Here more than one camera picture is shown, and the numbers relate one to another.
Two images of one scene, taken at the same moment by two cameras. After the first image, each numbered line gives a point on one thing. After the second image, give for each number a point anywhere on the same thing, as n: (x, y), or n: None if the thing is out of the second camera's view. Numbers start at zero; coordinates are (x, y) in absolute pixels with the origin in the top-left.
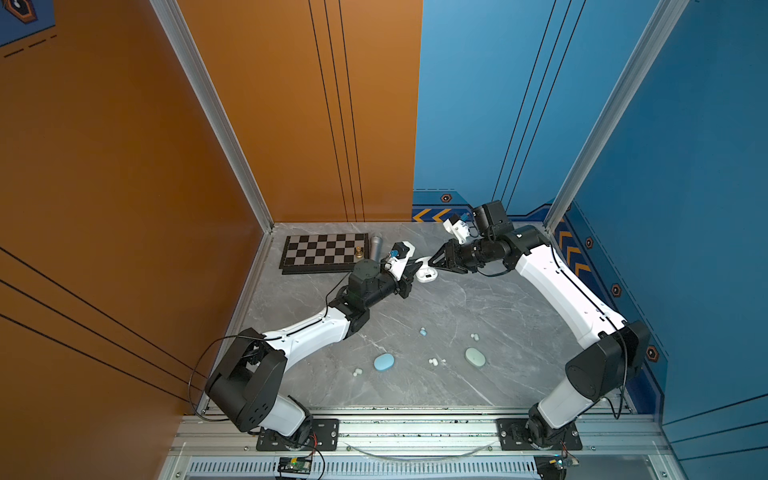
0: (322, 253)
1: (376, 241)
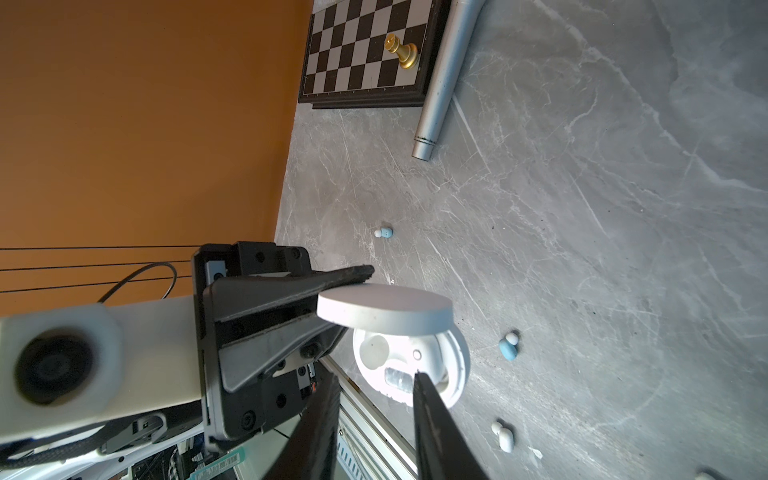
0: (347, 64)
1: (459, 37)
